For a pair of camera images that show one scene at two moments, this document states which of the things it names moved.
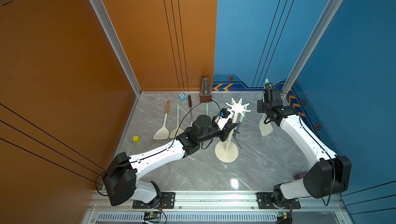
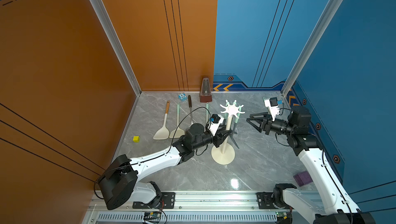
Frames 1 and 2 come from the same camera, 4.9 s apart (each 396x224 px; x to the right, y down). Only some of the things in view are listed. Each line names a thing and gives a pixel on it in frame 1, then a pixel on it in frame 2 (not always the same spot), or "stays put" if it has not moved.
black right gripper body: x=262 y=107 to x=268 y=124
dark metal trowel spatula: x=190 y=102 stays put
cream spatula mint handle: x=178 y=131 stays put
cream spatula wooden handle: x=164 y=133 stays put
